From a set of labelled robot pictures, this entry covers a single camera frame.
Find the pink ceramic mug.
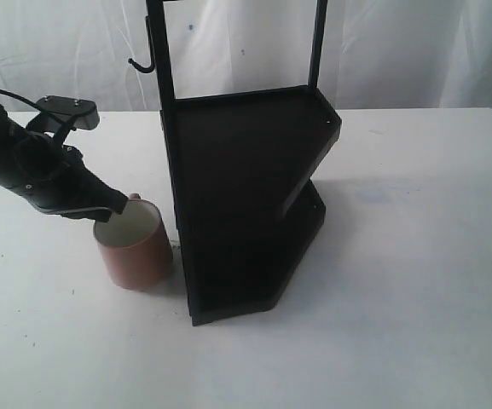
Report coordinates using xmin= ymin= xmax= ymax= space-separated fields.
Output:
xmin=93 ymin=193 xmax=173 ymax=291

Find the white backdrop curtain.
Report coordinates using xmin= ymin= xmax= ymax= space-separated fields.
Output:
xmin=0 ymin=1 xmax=492 ymax=111

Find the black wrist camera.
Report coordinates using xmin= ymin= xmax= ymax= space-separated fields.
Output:
xmin=26 ymin=95 xmax=100 ymax=133

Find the black camera cable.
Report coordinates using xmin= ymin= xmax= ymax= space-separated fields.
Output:
xmin=0 ymin=87 xmax=76 ymax=141

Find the black rack hook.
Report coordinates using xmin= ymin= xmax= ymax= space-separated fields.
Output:
xmin=127 ymin=58 xmax=156 ymax=74

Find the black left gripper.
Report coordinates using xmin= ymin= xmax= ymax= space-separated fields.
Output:
xmin=0 ymin=104 xmax=128 ymax=222

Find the black two-tier metal rack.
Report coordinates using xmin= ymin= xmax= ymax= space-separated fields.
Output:
xmin=146 ymin=1 xmax=342 ymax=325

